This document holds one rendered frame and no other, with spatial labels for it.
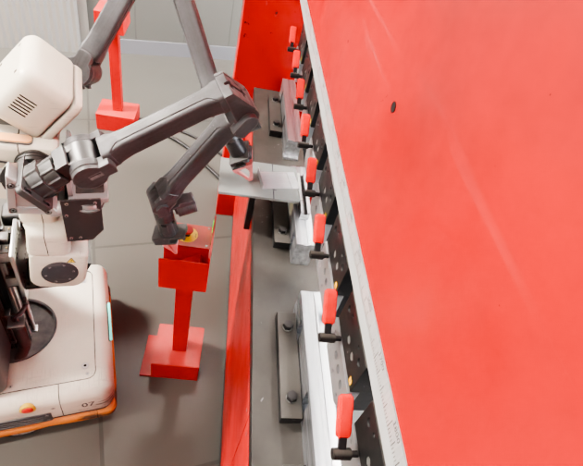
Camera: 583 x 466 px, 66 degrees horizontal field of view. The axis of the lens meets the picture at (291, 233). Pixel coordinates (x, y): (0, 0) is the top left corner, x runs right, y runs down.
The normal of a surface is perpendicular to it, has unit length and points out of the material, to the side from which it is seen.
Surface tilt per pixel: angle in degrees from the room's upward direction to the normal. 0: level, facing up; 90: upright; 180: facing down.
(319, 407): 0
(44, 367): 0
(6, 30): 90
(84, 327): 0
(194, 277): 90
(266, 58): 90
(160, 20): 90
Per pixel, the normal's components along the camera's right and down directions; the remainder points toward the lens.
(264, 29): 0.05, 0.72
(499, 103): -0.97, -0.11
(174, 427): 0.22, -0.69
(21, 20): 0.30, 0.72
